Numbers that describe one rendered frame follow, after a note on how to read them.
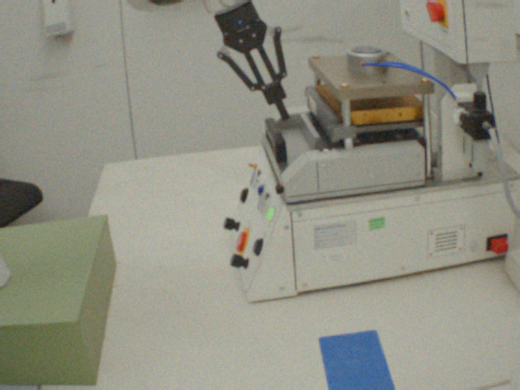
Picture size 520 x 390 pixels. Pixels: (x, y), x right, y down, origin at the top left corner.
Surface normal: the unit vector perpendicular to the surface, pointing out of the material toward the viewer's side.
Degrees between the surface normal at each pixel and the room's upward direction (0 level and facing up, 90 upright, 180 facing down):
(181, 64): 90
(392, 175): 90
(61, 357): 90
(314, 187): 90
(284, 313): 0
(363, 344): 0
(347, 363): 0
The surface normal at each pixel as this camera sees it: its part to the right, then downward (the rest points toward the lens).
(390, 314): -0.08, -0.92
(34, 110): 0.07, 0.38
